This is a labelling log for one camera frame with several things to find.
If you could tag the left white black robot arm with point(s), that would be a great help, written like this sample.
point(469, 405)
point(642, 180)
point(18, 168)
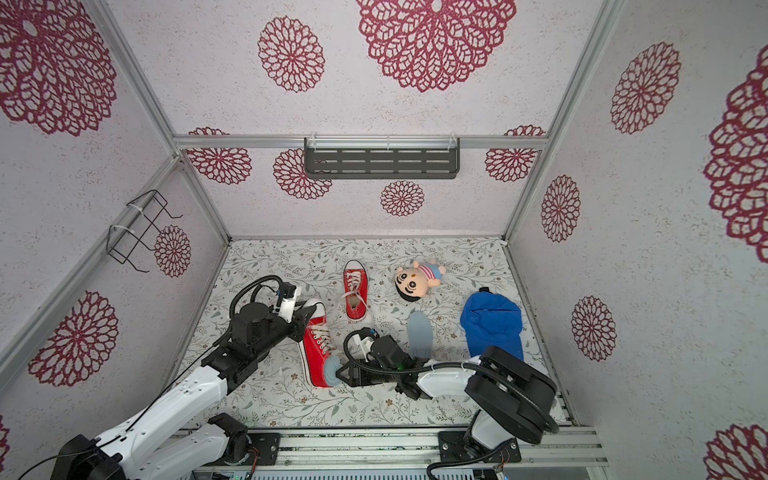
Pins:
point(143, 446)

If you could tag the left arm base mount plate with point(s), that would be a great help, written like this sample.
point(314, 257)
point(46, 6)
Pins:
point(258, 449)

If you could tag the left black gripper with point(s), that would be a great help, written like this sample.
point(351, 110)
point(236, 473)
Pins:
point(300, 321)

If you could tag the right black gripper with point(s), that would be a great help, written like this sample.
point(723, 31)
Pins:
point(351, 372)

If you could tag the grey metal wall shelf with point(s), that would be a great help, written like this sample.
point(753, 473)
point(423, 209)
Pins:
point(387, 159)

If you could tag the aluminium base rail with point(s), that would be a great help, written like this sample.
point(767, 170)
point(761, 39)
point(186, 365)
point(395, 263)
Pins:
point(407, 448)

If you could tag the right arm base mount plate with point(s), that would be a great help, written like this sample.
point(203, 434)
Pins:
point(457, 446)

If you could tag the red canvas sneaker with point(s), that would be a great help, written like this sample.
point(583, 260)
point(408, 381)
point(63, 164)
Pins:
point(316, 346)
point(355, 281)

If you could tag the light blue insole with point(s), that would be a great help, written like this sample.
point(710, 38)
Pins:
point(420, 335)
point(330, 368)

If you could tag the black wire wall rack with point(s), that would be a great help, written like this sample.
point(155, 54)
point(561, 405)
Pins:
point(122, 241)

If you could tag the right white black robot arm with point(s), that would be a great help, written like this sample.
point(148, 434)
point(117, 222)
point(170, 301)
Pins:
point(514, 400)

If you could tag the blue cap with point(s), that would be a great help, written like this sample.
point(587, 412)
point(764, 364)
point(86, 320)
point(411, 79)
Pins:
point(491, 319)

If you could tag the cartoon boy plush doll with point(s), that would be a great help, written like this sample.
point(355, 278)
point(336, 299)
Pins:
point(414, 283)

